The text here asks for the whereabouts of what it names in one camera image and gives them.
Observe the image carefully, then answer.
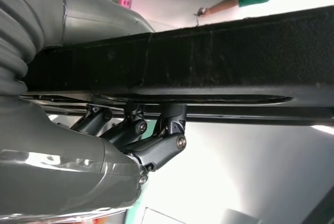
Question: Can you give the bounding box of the right arm ribbed grey sleeve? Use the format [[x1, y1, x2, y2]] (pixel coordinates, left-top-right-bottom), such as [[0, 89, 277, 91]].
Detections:
[[0, 0, 45, 96]]

